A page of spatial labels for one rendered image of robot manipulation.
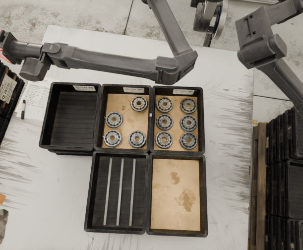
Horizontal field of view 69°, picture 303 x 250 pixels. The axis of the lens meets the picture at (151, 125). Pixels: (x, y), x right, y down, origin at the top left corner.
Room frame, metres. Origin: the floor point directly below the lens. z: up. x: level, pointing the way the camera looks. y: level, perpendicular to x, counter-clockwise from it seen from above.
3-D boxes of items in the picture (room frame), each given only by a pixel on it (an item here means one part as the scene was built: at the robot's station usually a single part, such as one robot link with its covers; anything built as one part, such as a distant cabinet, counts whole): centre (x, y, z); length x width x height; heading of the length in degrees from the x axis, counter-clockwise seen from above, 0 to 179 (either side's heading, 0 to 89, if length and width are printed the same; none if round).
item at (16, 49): (0.48, 0.45, 1.46); 0.07 x 0.07 x 0.10; 81
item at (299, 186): (0.03, -1.11, 0.31); 0.40 x 0.30 x 0.34; 170
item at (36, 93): (0.66, 0.79, 0.70); 0.33 x 0.23 x 0.01; 170
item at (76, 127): (0.45, 0.45, 0.87); 0.40 x 0.30 x 0.11; 177
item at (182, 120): (0.41, -0.22, 0.86); 0.10 x 0.10 x 0.01
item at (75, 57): (0.43, 0.13, 1.45); 0.43 x 0.06 x 0.11; 80
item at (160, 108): (0.53, -0.08, 0.86); 0.10 x 0.10 x 0.01
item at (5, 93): (0.88, 1.23, 0.41); 0.31 x 0.02 x 0.16; 170
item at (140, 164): (0.03, 0.17, 0.87); 0.40 x 0.30 x 0.11; 177
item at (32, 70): (0.43, 0.36, 1.45); 0.12 x 0.11 x 0.09; 81
